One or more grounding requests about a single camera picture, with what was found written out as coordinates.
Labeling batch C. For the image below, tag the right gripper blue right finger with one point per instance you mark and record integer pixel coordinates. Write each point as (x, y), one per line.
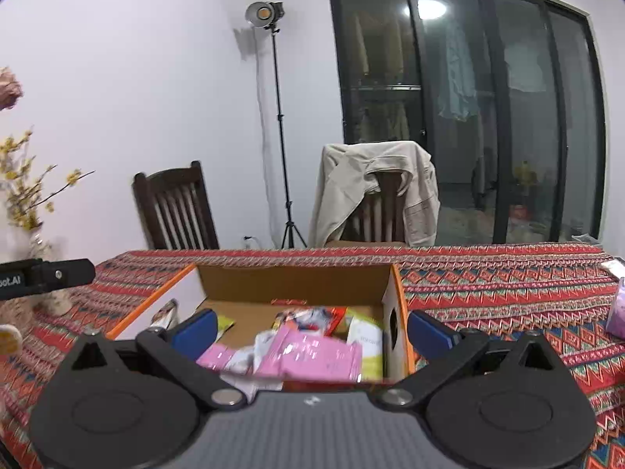
(429, 337)

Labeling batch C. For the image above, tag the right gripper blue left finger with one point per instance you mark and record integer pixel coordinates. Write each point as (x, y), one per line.
(194, 335)

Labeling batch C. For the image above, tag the green white snack packet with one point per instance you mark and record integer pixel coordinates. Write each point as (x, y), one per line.
(369, 336)

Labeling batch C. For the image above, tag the pink snack packet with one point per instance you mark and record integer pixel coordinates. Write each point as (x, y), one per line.
(297, 355)

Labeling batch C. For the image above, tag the colourful candy bag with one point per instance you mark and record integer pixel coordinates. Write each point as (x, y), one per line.
(318, 320)

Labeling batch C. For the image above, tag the white printed snack packet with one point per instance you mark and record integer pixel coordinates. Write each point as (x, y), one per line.
(241, 369)

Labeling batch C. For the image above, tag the floral ceramic vase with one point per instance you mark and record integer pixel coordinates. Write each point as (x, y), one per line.
(52, 302)

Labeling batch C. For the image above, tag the orange cardboard snack box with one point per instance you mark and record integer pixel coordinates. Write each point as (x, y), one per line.
(253, 296)

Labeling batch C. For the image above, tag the yellow flower branches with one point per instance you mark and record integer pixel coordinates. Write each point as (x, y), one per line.
(23, 193)

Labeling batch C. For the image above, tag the dark wooden chair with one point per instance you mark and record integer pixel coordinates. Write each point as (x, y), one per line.
(174, 209)

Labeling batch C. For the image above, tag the red patterned tablecloth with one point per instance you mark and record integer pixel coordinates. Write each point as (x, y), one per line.
(559, 288)

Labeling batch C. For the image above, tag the chair with beige jacket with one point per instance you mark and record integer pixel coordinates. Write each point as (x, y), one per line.
(378, 220)

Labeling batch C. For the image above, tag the beige jacket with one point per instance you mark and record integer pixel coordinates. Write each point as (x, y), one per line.
(348, 173)

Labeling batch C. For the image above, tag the purple tissue pack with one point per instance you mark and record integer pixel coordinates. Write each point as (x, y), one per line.
(615, 323)

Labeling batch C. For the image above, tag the pink artificial flowers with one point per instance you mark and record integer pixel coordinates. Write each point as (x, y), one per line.
(10, 89)

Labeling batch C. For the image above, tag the black framed glass door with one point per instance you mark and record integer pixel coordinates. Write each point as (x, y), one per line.
(504, 95)

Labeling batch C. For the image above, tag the studio light on stand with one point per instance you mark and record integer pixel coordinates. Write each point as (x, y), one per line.
(266, 15)

